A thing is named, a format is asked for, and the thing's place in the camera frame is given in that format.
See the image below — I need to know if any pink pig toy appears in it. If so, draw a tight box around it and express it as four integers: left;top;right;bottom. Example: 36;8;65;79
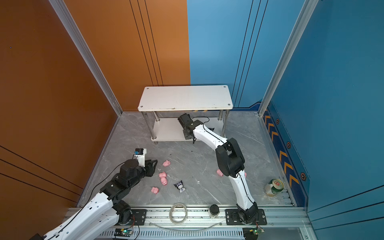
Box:
159;172;167;178
151;187;160;194
217;169;224;177
160;177;168;186
163;160;171;167

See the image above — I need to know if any black white Kuromi figure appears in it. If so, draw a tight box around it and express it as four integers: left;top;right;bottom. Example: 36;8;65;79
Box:
174;181;186;193

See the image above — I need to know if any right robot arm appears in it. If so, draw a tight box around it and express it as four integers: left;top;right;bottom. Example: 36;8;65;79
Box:
178;114;259;225

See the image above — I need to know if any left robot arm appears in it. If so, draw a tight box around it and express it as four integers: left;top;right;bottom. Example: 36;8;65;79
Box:
31;159;158;240

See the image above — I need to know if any white two-tier shelf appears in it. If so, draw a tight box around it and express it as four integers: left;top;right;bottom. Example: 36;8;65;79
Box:
138;85;233;143

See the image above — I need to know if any pink pig toy front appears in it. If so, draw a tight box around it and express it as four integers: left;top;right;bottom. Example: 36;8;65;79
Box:
151;187;160;194

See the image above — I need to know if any green circuit board left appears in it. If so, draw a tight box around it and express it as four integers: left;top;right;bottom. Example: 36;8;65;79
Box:
114;229;134;239

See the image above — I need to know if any green circuit board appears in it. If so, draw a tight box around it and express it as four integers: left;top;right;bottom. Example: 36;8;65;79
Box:
114;229;134;239
250;228;265;236

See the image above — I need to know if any black capped small jar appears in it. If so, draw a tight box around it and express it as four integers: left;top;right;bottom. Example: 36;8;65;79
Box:
209;204;220;219

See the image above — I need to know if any green beverage can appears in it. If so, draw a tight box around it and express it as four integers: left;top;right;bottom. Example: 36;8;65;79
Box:
264;179;284;197

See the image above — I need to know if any green circuit board right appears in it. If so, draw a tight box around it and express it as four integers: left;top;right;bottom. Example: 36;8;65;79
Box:
250;228;265;236

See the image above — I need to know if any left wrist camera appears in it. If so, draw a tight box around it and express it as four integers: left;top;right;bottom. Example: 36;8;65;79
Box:
134;148;147;167

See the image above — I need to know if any coiled clear cable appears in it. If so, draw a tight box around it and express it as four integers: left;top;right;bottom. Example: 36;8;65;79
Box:
168;202;189;225

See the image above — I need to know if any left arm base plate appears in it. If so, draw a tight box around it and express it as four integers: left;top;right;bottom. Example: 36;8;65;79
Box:
118;209;147;227

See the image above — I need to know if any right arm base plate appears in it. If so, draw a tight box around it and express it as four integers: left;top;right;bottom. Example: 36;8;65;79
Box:
225;209;268;226

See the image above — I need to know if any aluminium frame post right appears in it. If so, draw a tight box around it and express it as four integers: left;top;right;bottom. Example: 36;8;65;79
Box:
258;0;319;117

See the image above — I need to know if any aluminium frame post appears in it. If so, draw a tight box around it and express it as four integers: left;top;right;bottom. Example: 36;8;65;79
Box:
258;0;319;117
49;0;123;117

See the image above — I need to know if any aluminium frame post left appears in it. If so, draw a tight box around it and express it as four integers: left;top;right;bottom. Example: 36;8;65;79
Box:
49;0;123;117

